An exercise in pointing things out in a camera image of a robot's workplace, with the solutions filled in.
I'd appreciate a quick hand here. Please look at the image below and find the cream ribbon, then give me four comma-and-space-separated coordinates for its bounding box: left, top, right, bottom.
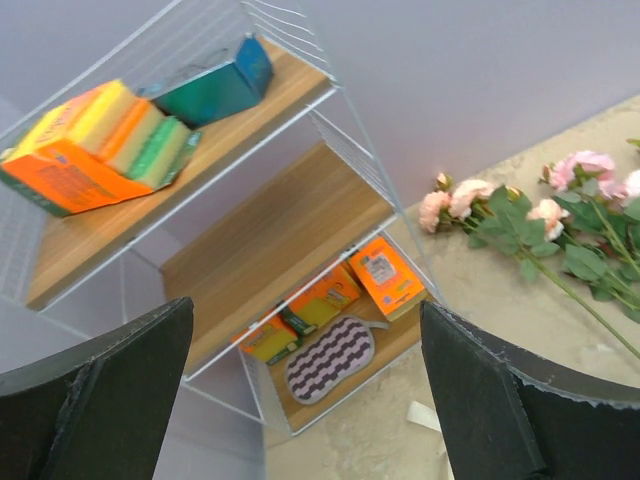
406, 401, 442, 433

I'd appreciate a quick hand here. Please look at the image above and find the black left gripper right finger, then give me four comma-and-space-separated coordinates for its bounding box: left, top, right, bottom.
420, 301, 639, 479

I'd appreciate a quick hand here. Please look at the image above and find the purple wavy striped pad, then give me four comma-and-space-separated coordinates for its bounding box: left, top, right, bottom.
284, 315, 390, 405

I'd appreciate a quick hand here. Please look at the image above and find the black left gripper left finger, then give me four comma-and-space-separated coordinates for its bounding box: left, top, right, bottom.
1, 297, 194, 479

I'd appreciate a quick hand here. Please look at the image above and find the teal toothpaste box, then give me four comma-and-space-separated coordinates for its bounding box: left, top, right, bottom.
137, 34, 273, 129

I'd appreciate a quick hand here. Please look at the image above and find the pink artificial flower bouquet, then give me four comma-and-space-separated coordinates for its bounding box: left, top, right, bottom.
418, 150, 639, 355

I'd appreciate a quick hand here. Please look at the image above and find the orange box on lower shelf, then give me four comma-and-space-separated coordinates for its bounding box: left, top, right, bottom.
347, 236, 430, 322

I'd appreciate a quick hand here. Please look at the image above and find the white wire wooden shelf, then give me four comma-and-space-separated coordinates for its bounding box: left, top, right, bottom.
1, 1, 427, 441

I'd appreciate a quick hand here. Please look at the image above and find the yellow orange sponge pack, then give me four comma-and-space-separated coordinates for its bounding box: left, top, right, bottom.
233, 262, 361, 365

